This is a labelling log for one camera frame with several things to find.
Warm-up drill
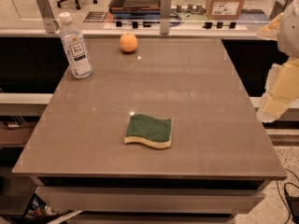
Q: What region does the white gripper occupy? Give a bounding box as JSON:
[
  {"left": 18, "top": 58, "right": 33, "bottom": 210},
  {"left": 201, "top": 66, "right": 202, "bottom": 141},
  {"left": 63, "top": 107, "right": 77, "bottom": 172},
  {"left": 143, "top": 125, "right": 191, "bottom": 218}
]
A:
[{"left": 256, "top": 0, "right": 299, "bottom": 123}]

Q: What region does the green and yellow sponge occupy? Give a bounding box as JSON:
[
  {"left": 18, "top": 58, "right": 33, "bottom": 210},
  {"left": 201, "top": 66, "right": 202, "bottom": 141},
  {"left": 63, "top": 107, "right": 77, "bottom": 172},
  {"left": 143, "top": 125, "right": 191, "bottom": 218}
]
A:
[{"left": 124, "top": 114, "right": 172, "bottom": 149}]

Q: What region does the cardboard box with label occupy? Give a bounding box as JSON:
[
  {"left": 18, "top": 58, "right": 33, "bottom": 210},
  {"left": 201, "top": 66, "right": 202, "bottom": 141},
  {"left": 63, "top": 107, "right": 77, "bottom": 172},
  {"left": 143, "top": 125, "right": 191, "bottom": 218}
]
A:
[{"left": 206, "top": 0, "right": 245, "bottom": 20}]

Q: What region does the black power adapter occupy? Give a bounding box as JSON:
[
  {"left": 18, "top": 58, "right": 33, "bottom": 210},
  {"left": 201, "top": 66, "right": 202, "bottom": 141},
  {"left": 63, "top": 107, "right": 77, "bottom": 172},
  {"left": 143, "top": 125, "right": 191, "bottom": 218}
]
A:
[{"left": 286, "top": 196, "right": 299, "bottom": 223}]

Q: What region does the orange fruit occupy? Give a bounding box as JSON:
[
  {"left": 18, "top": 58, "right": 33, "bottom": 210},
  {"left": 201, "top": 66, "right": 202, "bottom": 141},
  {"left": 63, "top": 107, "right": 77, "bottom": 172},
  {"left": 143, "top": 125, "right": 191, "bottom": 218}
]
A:
[{"left": 120, "top": 33, "right": 137, "bottom": 52}]

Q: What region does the clear plastic water bottle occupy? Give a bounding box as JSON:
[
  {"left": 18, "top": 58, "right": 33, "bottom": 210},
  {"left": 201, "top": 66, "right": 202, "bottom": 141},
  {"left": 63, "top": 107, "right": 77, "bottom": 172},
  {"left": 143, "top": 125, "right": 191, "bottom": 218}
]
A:
[{"left": 59, "top": 12, "right": 92, "bottom": 78}]

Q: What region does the grey metal post right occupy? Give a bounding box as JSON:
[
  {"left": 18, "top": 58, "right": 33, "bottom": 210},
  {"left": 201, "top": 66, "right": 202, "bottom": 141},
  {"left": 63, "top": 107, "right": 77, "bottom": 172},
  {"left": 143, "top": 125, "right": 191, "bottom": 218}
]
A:
[{"left": 269, "top": 0, "right": 299, "bottom": 21}]

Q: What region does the grey metal post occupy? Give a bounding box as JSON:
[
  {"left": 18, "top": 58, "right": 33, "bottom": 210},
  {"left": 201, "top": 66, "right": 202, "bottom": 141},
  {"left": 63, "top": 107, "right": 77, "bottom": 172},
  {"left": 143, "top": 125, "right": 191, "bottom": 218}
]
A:
[
  {"left": 36, "top": 0, "right": 58, "bottom": 34},
  {"left": 160, "top": 0, "right": 171, "bottom": 35},
  {"left": 269, "top": 0, "right": 299, "bottom": 21}
]

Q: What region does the black floor cable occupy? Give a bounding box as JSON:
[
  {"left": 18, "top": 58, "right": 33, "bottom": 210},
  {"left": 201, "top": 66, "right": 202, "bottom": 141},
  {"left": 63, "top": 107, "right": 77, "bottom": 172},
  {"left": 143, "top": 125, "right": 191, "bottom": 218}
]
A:
[{"left": 276, "top": 168, "right": 299, "bottom": 224}]

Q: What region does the grey metal post centre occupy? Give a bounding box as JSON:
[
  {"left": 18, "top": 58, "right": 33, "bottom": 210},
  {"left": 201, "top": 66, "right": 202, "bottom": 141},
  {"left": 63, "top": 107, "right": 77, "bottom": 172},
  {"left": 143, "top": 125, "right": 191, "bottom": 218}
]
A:
[{"left": 160, "top": 0, "right": 171, "bottom": 35}]

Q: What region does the grey metal post left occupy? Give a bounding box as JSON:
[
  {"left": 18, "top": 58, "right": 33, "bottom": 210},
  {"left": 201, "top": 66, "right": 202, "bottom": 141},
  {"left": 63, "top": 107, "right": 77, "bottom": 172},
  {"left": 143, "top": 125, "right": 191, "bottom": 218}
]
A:
[{"left": 36, "top": 0, "right": 58, "bottom": 34}]

